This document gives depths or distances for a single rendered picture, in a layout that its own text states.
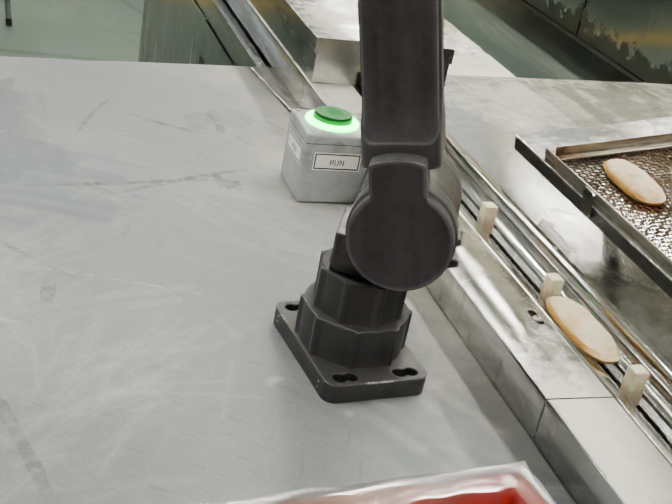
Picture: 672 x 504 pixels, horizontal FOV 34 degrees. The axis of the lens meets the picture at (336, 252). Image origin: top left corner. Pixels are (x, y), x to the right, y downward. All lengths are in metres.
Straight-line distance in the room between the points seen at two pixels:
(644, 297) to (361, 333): 0.37
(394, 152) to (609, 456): 0.25
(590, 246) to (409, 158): 0.46
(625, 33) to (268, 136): 3.42
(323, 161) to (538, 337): 0.33
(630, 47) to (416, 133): 3.81
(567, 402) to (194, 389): 0.27
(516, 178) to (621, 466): 0.59
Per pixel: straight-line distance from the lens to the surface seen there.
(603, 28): 4.72
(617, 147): 1.21
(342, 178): 1.10
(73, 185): 1.07
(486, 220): 1.06
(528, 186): 1.27
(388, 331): 0.81
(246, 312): 0.89
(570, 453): 0.77
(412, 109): 0.74
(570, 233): 1.18
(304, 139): 1.08
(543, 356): 0.85
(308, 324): 0.82
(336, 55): 1.32
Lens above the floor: 1.28
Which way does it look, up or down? 27 degrees down
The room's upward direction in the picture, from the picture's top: 11 degrees clockwise
